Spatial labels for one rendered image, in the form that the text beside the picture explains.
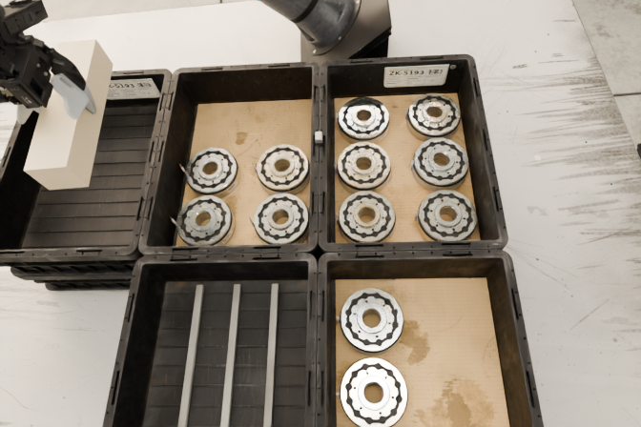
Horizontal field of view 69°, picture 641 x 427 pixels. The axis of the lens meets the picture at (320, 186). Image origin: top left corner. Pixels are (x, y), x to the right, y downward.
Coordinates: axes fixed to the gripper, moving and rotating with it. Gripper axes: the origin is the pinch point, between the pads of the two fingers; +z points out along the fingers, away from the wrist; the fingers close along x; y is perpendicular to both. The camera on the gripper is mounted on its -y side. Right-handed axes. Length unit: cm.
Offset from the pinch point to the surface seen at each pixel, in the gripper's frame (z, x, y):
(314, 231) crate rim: 15.8, 35.7, 17.3
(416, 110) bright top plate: 23, 57, -10
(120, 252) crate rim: 15.8, 3.5, 18.4
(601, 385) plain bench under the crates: 39, 84, 42
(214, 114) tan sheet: 25.9, 14.4, -15.6
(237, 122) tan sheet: 25.9, 19.7, -13.0
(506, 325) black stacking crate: 20, 64, 33
